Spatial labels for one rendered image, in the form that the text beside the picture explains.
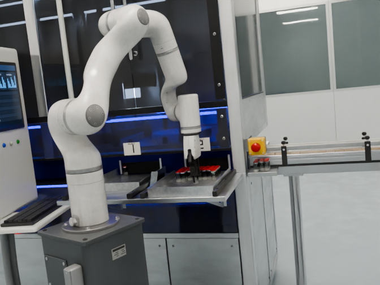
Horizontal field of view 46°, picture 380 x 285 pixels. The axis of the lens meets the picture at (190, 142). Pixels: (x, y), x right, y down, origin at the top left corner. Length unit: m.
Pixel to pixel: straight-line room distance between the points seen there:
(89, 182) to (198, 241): 0.83
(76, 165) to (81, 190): 0.08
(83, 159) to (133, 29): 0.46
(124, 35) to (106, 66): 0.12
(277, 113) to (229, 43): 4.65
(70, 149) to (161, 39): 0.55
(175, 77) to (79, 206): 0.62
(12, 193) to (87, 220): 0.75
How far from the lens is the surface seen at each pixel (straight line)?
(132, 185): 1.89
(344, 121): 6.58
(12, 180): 2.18
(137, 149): 2.13
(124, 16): 1.56
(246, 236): 2.09
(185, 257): 2.20
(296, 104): 6.56
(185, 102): 1.79
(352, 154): 2.08
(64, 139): 1.51
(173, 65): 1.74
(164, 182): 1.91
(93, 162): 1.46
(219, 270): 2.18
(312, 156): 2.08
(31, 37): 2.37
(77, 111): 1.40
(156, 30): 1.71
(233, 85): 1.97
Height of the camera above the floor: 1.28
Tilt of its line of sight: 7 degrees down
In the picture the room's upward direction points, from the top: 6 degrees counter-clockwise
